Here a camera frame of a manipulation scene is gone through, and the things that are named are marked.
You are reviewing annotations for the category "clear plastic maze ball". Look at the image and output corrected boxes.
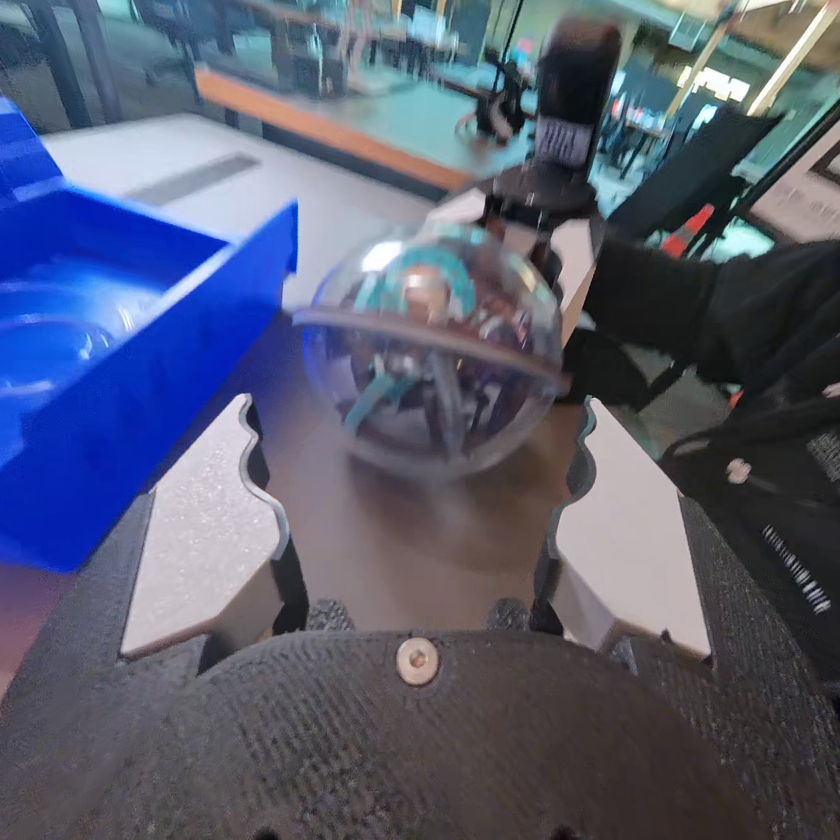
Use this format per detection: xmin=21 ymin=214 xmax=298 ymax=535
xmin=292 ymin=224 xmax=576 ymax=477

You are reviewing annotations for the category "clear plastic ball stand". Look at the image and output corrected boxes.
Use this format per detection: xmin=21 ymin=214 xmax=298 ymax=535
xmin=0 ymin=292 xmax=122 ymax=397

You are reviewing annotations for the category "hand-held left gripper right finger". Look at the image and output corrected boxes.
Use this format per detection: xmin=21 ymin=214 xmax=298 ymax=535
xmin=536 ymin=401 xmax=714 ymax=660

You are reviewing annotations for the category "black backpack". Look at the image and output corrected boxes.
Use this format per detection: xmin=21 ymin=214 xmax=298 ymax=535
xmin=657 ymin=365 xmax=840 ymax=690

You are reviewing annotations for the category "blue plastic bin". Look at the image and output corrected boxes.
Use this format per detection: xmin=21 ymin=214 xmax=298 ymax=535
xmin=0 ymin=99 xmax=300 ymax=574

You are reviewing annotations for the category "spare hand-held gripper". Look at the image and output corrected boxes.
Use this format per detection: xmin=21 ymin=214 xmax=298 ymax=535
xmin=453 ymin=57 xmax=536 ymax=145

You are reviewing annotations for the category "long pale desk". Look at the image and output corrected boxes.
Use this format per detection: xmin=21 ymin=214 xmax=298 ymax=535
xmin=195 ymin=63 xmax=559 ymax=200

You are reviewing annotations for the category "black office chair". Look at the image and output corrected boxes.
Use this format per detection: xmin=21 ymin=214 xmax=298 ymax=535
xmin=604 ymin=103 xmax=784 ymax=246

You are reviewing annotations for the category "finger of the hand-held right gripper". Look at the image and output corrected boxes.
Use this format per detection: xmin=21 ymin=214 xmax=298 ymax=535
xmin=427 ymin=188 xmax=497 ymax=235
xmin=549 ymin=214 xmax=607 ymax=353

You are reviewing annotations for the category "orange traffic cone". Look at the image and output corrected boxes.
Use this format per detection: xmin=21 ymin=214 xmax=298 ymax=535
xmin=659 ymin=204 xmax=718 ymax=259

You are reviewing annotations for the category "black-framed marker sign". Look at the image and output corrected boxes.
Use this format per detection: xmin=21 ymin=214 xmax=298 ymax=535
xmin=755 ymin=105 xmax=840 ymax=246

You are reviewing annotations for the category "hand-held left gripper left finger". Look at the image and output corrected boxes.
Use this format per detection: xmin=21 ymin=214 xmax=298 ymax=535
xmin=121 ymin=394 xmax=305 ymax=660

